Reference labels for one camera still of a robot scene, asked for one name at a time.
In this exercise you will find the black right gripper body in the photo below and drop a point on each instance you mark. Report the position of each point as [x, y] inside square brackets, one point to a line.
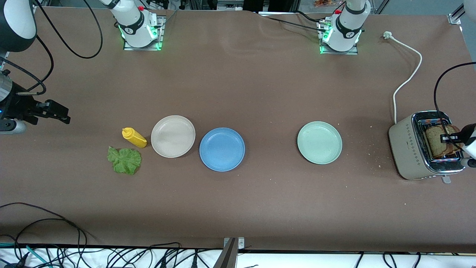
[18, 105]

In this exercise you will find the brown bread slice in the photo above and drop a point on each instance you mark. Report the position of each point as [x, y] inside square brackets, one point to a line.
[433, 143]
[454, 149]

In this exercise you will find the yellow mustard squeeze bottle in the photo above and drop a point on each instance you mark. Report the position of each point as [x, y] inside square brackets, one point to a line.
[134, 137]

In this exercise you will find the green lettuce leaf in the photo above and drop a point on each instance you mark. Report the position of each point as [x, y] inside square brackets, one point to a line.
[124, 160]

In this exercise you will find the blue round plate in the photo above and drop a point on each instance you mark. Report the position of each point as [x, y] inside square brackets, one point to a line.
[222, 156]

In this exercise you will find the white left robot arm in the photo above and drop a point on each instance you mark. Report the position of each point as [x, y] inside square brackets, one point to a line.
[347, 26]

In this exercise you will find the beige round plate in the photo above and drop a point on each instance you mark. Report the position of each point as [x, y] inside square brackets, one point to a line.
[173, 136]

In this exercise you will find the mint green round plate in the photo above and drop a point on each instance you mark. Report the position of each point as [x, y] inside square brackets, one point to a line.
[319, 142]

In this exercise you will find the beige metal toaster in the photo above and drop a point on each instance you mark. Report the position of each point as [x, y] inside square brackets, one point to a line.
[405, 149]

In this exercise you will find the orange snack packet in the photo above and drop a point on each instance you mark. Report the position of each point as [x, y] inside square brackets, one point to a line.
[327, 3]

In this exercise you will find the grey metal table bracket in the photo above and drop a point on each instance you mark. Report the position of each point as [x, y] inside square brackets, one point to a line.
[232, 257]

